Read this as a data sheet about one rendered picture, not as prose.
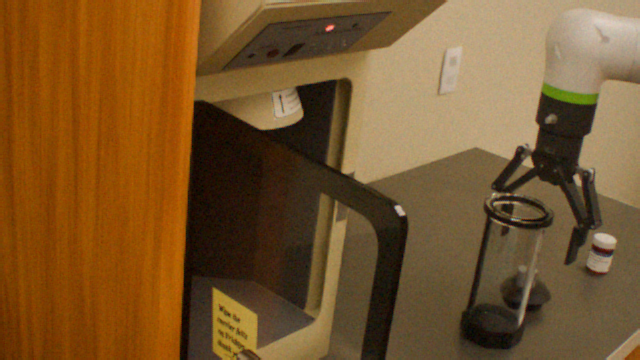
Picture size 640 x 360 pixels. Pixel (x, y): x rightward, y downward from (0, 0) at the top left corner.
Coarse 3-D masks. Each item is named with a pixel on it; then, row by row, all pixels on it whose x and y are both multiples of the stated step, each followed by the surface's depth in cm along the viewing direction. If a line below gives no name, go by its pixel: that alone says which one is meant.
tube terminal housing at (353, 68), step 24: (240, 72) 91; (264, 72) 93; (288, 72) 96; (312, 72) 99; (336, 72) 103; (360, 72) 106; (216, 96) 89; (240, 96) 92; (336, 96) 109; (360, 96) 108; (336, 120) 110; (360, 120) 110; (336, 144) 112; (336, 168) 114
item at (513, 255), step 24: (504, 216) 122; (528, 216) 129; (552, 216) 123; (504, 240) 123; (528, 240) 123; (480, 264) 128; (504, 264) 124; (528, 264) 125; (480, 288) 128; (504, 288) 126; (528, 288) 127; (480, 312) 129; (504, 312) 127
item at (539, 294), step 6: (534, 276) 141; (534, 282) 142; (540, 282) 144; (534, 288) 142; (540, 288) 142; (546, 288) 143; (534, 294) 140; (540, 294) 140; (546, 294) 141; (528, 300) 140; (534, 300) 140; (540, 300) 140; (546, 300) 141; (528, 306) 140; (534, 306) 141; (540, 306) 142
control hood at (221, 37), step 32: (224, 0) 77; (256, 0) 74; (288, 0) 76; (320, 0) 79; (352, 0) 83; (384, 0) 87; (416, 0) 92; (448, 0) 97; (224, 32) 78; (256, 32) 79; (384, 32) 98; (224, 64) 83
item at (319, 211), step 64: (256, 128) 77; (192, 192) 86; (256, 192) 77; (320, 192) 70; (192, 256) 88; (256, 256) 79; (320, 256) 71; (384, 256) 65; (192, 320) 90; (320, 320) 73; (384, 320) 66
